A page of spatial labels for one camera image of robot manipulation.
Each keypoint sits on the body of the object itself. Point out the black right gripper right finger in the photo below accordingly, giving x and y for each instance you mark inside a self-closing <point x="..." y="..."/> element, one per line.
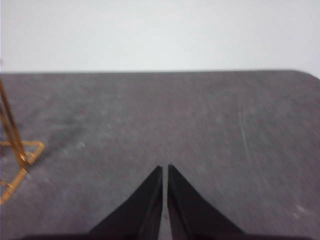
<point x="190" y="215"/>

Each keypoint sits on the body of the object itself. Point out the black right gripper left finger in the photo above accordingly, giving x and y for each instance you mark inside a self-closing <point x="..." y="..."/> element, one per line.
<point x="140" y="212"/>

